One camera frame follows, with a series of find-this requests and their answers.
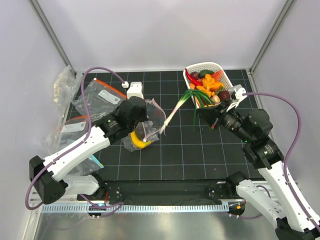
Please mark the yellow toy banana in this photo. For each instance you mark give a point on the yellow toy banana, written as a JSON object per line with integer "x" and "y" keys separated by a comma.
{"x": 137, "y": 142}

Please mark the dark red toy plum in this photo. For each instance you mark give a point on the dark red toy plum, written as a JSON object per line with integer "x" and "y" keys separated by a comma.
{"x": 224, "y": 95}

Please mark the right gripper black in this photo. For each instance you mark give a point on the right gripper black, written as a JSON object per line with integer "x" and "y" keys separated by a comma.
{"x": 215, "y": 114}

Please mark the orange-zip bag upper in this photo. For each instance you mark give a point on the orange-zip bag upper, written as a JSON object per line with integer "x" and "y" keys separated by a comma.
{"x": 101, "y": 99}

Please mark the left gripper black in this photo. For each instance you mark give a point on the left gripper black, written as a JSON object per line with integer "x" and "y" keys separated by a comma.
{"x": 144, "y": 116}

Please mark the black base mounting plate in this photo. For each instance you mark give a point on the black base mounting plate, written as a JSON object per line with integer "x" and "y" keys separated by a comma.
{"x": 168, "y": 192}

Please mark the crumpled clear bag at wall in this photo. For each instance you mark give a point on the crumpled clear bag at wall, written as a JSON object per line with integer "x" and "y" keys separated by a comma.
{"x": 65, "y": 87}

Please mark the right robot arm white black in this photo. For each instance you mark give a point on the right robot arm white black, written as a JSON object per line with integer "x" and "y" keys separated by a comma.
{"x": 290, "y": 215}

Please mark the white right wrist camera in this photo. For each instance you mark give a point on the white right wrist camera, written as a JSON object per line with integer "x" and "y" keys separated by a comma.
{"x": 237, "y": 94}

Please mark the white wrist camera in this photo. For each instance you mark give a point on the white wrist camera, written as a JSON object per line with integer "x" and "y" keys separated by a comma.
{"x": 237, "y": 94}
{"x": 135, "y": 90}

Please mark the blue-zip clear bag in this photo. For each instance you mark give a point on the blue-zip clear bag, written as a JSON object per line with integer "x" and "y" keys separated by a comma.
{"x": 89, "y": 165}

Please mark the white perforated plastic basket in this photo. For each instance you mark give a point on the white perforated plastic basket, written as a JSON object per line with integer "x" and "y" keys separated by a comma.
{"x": 208, "y": 66}

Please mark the clear pink-dotted zip bag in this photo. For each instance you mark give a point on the clear pink-dotted zip bag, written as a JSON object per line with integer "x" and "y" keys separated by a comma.
{"x": 149, "y": 129}

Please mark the orange-zip bag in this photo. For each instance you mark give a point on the orange-zip bag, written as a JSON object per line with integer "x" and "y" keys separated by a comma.
{"x": 62, "y": 136}
{"x": 101, "y": 99}

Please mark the green toy scallion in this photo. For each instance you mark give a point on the green toy scallion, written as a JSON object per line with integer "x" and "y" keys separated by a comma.
{"x": 203, "y": 100}

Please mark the orange-zip bag lower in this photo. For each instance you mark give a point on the orange-zip bag lower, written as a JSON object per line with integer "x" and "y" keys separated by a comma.
{"x": 62, "y": 136}

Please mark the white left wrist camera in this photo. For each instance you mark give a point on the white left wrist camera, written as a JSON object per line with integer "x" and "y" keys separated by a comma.
{"x": 135, "y": 90}

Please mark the orange toy bell pepper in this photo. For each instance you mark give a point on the orange toy bell pepper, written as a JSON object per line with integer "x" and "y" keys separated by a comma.
{"x": 211, "y": 85}

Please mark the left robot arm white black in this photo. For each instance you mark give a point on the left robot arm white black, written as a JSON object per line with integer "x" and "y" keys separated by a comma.
{"x": 48, "y": 175}

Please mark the perforated aluminium rail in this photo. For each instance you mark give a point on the perforated aluminium rail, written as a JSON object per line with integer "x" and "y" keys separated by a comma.
{"x": 88, "y": 208}

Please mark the red toy chili pepper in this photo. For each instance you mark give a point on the red toy chili pepper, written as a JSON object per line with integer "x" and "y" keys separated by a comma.
{"x": 192, "y": 79}

